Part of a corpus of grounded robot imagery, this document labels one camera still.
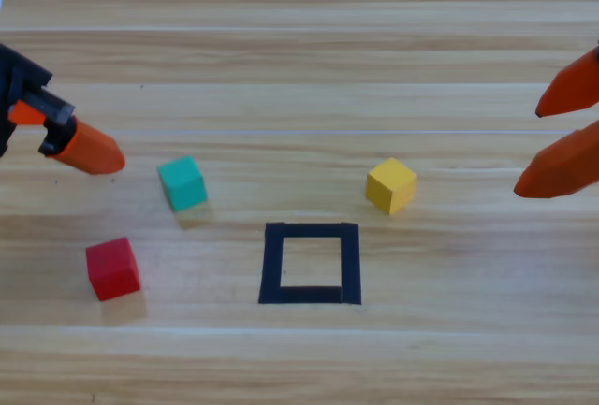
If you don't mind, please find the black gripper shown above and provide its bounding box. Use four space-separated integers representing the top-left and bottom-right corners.
0 44 126 176

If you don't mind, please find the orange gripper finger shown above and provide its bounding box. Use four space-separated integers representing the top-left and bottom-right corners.
534 42 599 120
513 119 599 200

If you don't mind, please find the green wooden cube block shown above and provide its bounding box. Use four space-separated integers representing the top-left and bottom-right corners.
156 155 209 213

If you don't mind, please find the red wooden cube block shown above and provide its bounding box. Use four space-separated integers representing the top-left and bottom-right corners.
85 236 142 303

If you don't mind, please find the yellow wooden cube block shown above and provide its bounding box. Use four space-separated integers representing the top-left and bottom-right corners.
365 157 418 216

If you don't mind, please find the black tape square outline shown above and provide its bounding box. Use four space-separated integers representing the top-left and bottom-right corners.
257 222 363 306

